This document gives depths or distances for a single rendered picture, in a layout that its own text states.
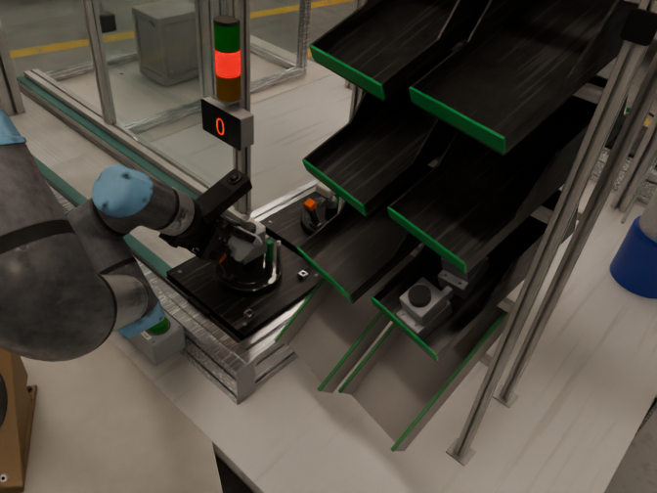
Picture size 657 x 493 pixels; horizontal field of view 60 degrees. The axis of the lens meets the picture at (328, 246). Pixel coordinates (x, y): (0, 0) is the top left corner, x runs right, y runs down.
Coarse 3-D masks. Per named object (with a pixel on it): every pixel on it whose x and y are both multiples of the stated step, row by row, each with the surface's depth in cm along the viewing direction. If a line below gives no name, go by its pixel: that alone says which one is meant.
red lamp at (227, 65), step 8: (216, 56) 109; (224, 56) 108; (232, 56) 108; (240, 56) 110; (216, 64) 110; (224, 64) 109; (232, 64) 109; (240, 64) 111; (216, 72) 111; (224, 72) 110; (232, 72) 110; (240, 72) 112
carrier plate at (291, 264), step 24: (192, 264) 119; (288, 264) 121; (192, 288) 114; (216, 288) 114; (288, 288) 116; (312, 288) 117; (216, 312) 109; (240, 312) 110; (264, 312) 110; (240, 336) 107
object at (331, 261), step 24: (336, 216) 90; (360, 216) 92; (384, 216) 90; (312, 240) 90; (336, 240) 90; (360, 240) 89; (384, 240) 88; (408, 240) 83; (312, 264) 87; (336, 264) 88; (360, 264) 87; (384, 264) 83; (336, 288) 84; (360, 288) 82
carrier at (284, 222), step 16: (320, 192) 143; (288, 208) 137; (304, 208) 134; (320, 208) 135; (336, 208) 130; (272, 224) 132; (288, 224) 132; (304, 224) 130; (320, 224) 128; (288, 240) 128; (304, 240) 128
